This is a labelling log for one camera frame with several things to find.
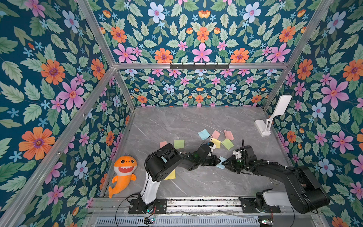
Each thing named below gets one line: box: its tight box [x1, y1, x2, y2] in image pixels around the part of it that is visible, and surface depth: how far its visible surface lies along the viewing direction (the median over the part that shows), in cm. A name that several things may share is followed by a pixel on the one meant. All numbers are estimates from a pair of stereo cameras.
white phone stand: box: [254, 94, 293, 137], surface depth 98 cm
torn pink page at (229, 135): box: [223, 129, 235, 140], surface depth 104 cm
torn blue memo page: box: [197, 128, 211, 141], surface depth 106 cm
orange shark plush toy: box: [108, 155, 138, 199], surface depth 80 cm
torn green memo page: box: [221, 138, 234, 150], surface depth 100 cm
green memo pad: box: [173, 139, 185, 149], surface depth 100 cm
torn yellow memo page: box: [210, 138, 222, 149], surface depth 101 cm
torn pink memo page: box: [211, 130, 221, 140], surface depth 105 cm
